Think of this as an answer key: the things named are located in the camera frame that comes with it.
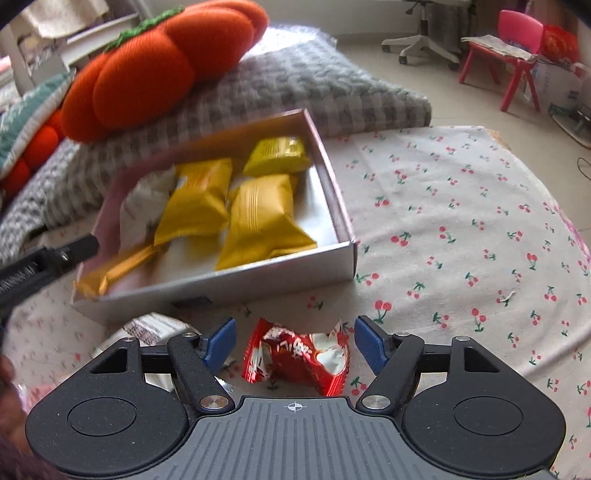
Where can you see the red snack packet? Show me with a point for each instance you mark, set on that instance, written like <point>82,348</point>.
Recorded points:
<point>295,355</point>

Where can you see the white cardboard carton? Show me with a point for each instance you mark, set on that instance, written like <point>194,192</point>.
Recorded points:
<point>554,87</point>

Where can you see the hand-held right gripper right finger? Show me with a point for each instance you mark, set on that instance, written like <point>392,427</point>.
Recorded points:
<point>371,344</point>

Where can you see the red gift bag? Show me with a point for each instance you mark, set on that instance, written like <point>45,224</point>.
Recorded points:
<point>558,44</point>

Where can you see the grey checked pillow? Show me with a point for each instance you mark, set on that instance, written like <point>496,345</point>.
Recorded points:
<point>300,83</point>

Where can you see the white snack packet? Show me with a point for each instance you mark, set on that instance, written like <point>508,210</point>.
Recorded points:
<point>147,327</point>
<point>138,207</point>

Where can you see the newspaper stack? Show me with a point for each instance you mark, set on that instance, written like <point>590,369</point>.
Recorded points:
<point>498,46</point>

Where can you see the pink plastic chair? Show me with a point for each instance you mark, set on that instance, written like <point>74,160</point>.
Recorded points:
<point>519,27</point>

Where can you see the green snowflake pillow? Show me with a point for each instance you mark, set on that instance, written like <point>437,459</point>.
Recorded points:
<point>18,120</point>

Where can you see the large orange pumpkin cushion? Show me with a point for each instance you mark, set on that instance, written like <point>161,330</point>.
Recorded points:
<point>152,74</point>

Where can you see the pink cardboard gift box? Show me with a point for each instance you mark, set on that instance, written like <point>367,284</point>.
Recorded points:
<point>323,258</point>

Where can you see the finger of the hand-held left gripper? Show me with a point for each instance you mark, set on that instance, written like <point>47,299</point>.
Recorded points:
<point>69,254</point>

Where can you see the small yellow snack packet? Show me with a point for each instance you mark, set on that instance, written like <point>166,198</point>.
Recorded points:
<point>277,154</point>

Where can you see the grey office chair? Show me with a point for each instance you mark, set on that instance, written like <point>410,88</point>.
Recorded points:
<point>422,41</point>

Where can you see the cherry print bed sheet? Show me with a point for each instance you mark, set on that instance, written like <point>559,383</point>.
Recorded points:
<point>438,207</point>

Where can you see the long orange bar packet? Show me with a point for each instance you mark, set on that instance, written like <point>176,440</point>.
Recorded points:
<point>106,274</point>

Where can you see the small orange pumpkin cushion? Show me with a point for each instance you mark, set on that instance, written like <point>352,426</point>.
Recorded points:
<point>41,143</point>

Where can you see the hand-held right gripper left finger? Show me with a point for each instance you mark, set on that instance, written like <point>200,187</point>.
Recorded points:
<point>221,344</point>

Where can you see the grey checked quilt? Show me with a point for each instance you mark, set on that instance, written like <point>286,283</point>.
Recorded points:
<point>46,203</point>

